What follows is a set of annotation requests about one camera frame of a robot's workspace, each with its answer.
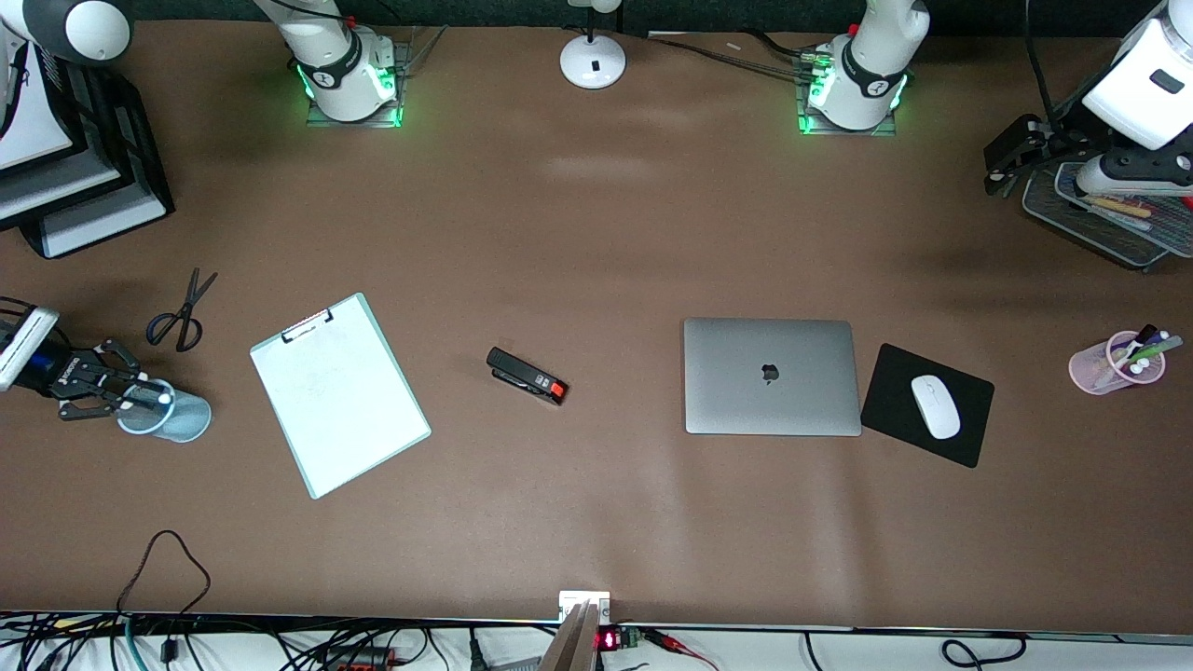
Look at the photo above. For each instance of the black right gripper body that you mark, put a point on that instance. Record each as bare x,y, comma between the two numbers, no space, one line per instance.
67,373

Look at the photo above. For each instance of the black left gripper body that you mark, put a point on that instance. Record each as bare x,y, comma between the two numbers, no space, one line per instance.
1035,139

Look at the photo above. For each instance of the blue marker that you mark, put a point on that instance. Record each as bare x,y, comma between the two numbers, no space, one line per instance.
165,398

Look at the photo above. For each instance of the silver laptop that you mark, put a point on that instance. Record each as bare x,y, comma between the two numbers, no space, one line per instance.
769,401

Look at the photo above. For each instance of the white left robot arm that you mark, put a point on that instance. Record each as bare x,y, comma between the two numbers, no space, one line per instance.
862,75

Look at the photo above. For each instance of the black purple marker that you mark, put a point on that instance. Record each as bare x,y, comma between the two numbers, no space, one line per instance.
1146,335

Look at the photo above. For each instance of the green marker in pink cup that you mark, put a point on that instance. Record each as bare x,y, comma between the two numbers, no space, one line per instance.
1156,351

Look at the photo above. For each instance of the light blue mesh cup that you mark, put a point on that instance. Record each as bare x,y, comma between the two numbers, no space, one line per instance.
186,421

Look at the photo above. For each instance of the black scissors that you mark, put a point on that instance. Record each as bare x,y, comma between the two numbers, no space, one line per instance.
190,303

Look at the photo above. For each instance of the black mesh desk tray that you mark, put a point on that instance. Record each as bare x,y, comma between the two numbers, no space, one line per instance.
1100,233

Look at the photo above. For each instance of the yellow pencil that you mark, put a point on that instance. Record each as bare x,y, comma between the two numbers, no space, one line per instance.
1118,207

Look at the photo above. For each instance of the black stacked paper tray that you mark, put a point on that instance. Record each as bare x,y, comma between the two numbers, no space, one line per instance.
140,158

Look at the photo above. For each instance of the pink translucent pen cup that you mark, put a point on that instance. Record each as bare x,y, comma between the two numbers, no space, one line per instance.
1089,368

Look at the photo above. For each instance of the white pen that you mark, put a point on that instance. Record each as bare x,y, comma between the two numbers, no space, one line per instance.
1139,368

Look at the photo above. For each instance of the white computer mouse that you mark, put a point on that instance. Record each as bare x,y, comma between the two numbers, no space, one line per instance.
935,407

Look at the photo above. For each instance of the clipboard with white paper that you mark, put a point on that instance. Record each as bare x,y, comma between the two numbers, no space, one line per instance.
354,419

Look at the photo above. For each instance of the black mouse pad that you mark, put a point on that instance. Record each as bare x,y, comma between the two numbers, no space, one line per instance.
895,401

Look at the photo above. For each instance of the black stapler with red tip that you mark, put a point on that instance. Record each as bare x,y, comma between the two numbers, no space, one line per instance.
522,376

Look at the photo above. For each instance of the white lamp base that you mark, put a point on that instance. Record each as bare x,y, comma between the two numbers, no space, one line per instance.
593,61

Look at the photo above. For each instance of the circuit board with red display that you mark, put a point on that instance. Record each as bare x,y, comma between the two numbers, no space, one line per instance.
610,639

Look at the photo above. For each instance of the white mounting bracket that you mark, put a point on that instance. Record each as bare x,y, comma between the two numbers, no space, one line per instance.
584,598

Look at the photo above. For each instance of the wooden post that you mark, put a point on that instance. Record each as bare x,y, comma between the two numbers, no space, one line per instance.
569,648

